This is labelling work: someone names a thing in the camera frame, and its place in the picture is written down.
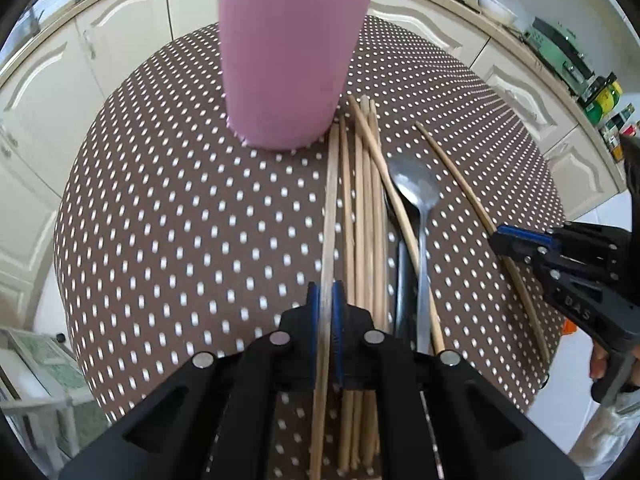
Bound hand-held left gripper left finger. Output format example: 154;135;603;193
59;282;321;480

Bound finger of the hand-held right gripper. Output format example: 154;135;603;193
495;222;632;261
490;239;566;286

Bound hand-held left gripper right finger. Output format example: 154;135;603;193
332;282;583;480

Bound thin bamboo chopstick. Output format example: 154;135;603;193
309;124;341;480
415;121;550;363

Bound black spork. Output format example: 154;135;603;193
382;185;418;341

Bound metal spoon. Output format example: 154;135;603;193
389;154;442;353

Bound bunch of wooden chopsticks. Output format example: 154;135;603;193
337;94;446;473

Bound pink cup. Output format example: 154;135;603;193
217;0;374;151

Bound person's right forearm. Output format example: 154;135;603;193
567;385;640;480

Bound person's right hand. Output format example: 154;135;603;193
589;342;611;381

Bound yellow green bottle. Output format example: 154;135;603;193
582;77;625;126

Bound brown polka dot tablecloth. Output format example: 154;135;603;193
52;14;568;480

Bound green kitchen appliance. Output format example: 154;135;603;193
522;16;598;93

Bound white bowl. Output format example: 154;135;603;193
477;0;518;23

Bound white glass shelf rack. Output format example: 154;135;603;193
0;327;108;461

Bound cream kitchen cabinets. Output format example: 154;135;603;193
0;0;626;331

